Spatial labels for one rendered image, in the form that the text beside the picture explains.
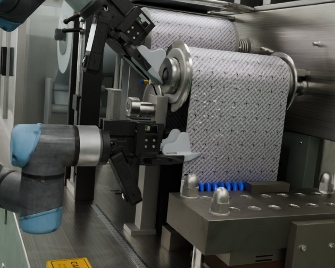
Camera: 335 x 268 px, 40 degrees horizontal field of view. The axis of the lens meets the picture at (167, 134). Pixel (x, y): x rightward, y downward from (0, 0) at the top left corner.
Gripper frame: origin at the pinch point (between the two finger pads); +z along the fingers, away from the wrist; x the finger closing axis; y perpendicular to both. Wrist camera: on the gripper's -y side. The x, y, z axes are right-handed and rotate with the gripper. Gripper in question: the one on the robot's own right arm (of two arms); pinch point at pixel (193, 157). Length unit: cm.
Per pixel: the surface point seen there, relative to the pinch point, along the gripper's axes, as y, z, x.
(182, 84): 14.4, -3.5, 1.1
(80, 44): 21, -15, 43
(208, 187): -5.5, 2.3, -3.5
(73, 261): -16.6, -25.2, -7.9
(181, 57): 19.8, -3.5, 2.8
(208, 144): 2.7, 3.2, -0.2
